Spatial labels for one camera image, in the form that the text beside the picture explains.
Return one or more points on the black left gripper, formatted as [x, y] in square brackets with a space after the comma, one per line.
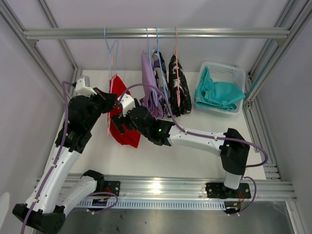
[101, 96]

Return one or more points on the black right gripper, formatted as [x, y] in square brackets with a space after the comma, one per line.
[120, 120]

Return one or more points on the red trousers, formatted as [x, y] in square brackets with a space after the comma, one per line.
[132, 137]

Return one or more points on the pink wire hanger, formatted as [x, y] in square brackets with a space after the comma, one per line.
[111, 82]
[177, 68]

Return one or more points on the light blue wire hanger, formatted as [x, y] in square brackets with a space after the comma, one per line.
[110, 47]

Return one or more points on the teal trousers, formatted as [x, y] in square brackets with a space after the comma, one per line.
[220, 95]

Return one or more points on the white plastic mesh basket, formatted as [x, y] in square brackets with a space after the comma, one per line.
[225, 73]

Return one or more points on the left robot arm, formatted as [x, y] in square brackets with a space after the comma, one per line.
[46, 209]

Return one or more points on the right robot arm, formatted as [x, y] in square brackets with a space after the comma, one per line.
[229, 146]

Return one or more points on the blue hanger with lilac trousers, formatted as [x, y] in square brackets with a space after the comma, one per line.
[151, 68]

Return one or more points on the black white patterned trousers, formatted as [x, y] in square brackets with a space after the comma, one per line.
[186, 104]

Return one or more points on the blue hanger with patterned trousers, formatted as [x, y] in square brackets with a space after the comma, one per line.
[164, 86]

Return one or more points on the grey purple patterned trousers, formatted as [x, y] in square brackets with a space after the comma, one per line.
[156, 69]

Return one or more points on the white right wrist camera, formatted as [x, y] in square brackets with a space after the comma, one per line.
[127, 103]

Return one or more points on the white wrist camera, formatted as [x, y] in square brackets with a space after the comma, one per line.
[83, 87]
[127, 103]

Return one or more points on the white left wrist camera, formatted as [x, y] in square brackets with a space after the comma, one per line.
[83, 87]

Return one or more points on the aluminium frame structure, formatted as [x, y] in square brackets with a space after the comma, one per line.
[46, 42]

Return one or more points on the white slotted cable duct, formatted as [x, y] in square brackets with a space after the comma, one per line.
[152, 204]

